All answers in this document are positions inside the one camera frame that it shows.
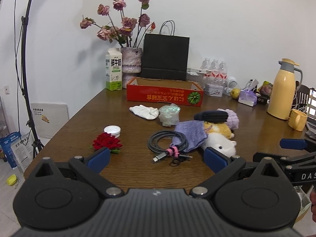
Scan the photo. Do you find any black paper shopping bag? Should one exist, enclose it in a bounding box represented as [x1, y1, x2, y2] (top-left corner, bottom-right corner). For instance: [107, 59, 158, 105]
[140, 20, 190, 81]

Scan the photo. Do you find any black light stand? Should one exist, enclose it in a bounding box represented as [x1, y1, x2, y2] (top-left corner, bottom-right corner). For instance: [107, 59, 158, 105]
[21, 0, 44, 158]

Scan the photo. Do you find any left clear water bottle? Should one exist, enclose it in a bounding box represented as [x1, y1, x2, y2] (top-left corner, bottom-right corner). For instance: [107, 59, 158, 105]
[200, 58, 211, 89]

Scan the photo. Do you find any right clear water bottle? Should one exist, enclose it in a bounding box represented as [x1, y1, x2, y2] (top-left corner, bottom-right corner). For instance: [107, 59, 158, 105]
[218, 61, 227, 86]

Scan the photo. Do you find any lilac fluffy towel roll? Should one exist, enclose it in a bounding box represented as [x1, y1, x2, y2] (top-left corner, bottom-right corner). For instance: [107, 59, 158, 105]
[218, 109, 239, 130]

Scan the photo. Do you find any yellow thermos jug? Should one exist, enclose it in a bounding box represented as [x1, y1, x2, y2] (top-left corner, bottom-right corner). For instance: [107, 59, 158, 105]
[267, 58, 303, 120]

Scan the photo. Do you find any clear water bottle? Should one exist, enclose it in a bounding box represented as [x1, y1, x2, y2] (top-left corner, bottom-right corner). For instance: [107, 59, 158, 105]
[200, 58, 211, 89]
[209, 59, 219, 85]
[218, 61, 227, 86]

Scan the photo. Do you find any yellow green floor object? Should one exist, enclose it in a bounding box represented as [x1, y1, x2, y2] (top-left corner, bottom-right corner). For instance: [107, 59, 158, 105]
[7, 174, 18, 186]

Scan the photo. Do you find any grey charging cable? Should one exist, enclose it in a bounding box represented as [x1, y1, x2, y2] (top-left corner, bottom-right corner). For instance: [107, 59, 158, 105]
[147, 129, 194, 166]

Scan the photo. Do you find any pink marbled vase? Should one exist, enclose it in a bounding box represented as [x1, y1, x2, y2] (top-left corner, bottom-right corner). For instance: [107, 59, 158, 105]
[120, 47, 142, 89]

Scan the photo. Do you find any white cloth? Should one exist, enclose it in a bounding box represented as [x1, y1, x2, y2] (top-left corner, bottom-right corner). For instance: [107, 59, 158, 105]
[129, 105, 159, 120]

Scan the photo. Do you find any white red flat carton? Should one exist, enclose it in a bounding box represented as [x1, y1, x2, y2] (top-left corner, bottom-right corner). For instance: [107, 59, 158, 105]
[187, 68, 208, 75]

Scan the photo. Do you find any iridescent plastic cup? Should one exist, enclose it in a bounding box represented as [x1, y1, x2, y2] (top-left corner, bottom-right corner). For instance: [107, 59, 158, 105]
[159, 104, 181, 127]

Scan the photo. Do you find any navy blue pouch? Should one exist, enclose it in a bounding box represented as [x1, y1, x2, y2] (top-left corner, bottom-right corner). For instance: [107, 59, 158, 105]
[194, 110, 228, 123]

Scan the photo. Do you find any white small desk fan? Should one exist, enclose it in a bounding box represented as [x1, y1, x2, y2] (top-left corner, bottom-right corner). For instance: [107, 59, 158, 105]
[224, 76, 238, 95]

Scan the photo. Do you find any purple knit cloth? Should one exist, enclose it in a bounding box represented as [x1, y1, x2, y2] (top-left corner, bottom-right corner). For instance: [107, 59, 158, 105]
[175, 120, 208, 152]

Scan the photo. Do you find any white green milk carton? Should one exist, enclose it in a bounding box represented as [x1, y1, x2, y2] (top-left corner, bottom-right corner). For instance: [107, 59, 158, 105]
[105, 48, 122, 91]

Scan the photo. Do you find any small printed tin box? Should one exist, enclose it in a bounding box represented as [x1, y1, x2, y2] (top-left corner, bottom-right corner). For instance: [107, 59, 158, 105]
[204, 84, 223, 97]

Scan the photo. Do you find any red cardboard pumpkin box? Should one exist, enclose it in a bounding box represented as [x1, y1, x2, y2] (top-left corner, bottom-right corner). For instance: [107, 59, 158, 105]
[126, 77, 204, 106]

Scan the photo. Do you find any yellow green apple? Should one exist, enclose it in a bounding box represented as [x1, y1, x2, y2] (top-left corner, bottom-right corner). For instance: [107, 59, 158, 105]
[230, 88, 241, 100]

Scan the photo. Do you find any blue white package on floor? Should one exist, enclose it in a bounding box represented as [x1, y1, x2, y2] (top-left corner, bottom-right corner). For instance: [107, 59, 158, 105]
[0, 132, 21, 169]

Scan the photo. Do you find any white plastic jar lid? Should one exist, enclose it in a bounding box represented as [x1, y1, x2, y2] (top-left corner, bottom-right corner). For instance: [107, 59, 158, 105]
[103, 125, 121, 137]

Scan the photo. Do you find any white board against wall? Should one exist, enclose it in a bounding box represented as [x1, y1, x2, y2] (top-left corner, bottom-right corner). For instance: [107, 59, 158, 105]
[31, 103, 69, 139]

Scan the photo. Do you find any yellow ceramic mug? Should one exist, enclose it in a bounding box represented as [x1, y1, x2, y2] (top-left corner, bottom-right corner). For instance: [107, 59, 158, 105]
[288, 109, 308, 132]

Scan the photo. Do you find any dried pink rose bouquet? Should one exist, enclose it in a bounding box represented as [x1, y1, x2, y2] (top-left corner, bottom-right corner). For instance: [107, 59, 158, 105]
[79, 0, 156, 48]

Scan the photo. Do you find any middle clear water bottle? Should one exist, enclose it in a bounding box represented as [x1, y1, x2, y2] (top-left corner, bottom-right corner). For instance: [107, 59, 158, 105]
[209, 59, 219, 85]

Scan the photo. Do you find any purple white gift bag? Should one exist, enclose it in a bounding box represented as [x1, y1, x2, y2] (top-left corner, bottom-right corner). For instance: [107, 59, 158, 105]
[238, 90, 257, 107]

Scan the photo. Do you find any red artificial rose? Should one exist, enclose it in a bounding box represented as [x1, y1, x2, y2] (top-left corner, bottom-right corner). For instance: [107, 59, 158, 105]
[91, 132, 123, 154]

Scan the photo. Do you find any yellow white plush hamster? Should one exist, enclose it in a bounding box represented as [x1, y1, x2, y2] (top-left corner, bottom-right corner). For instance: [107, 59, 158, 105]
[201, 121, 237, 157]

